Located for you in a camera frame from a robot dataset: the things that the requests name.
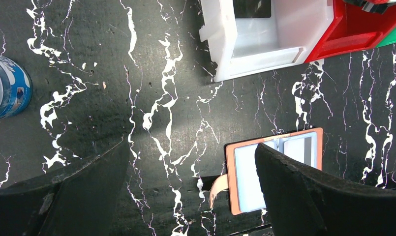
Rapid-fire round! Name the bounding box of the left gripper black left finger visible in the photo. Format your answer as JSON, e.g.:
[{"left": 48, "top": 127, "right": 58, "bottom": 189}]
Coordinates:
[{"left": 0, "top": 140, "right": 129, "bottom": 236}]

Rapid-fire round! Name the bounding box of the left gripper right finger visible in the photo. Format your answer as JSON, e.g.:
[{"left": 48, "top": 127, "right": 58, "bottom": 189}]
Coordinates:
[{"left": 254, "top": 143, "right": 396, "bottom": 236}]

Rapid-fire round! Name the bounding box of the green plastic bin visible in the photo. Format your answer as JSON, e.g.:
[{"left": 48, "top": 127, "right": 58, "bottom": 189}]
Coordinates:
[{"left": 377, "top": 18, "right": 396, "bottom": 49}]

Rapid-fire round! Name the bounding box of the blue patterned can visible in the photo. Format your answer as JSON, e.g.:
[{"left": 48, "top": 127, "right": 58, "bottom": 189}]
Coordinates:
[{"left": 0, "top": 55, "right": 32, "bottom": 119}]

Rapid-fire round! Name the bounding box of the white plastic bin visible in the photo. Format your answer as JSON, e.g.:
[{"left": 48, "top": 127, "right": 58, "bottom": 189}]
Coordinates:
[{"left": 199, "top": 0, "right": 334, "bottom": 82}]

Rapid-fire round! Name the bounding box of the red plastic bin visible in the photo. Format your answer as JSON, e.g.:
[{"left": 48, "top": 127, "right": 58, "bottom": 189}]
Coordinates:
[{"left": 305, "top": 0, "right": 396, "bottom": 62}]

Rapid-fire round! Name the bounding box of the black card in white bin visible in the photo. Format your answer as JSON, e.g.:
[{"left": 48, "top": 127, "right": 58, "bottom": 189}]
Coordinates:
[{"left": 233, "top": 0, "right": 272, "bottom": 19}]

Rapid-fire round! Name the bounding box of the white striped credit card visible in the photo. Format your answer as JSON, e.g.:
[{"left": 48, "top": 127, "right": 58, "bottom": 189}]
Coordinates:
[{"left": 284, "top": 137, "right": 312, "bottom": 165}]

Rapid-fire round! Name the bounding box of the brown leather card holder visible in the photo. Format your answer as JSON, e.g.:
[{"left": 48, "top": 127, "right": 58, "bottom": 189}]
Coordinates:
[{"left": 209, "top": 128, "right": 324, "bottom": 215}]

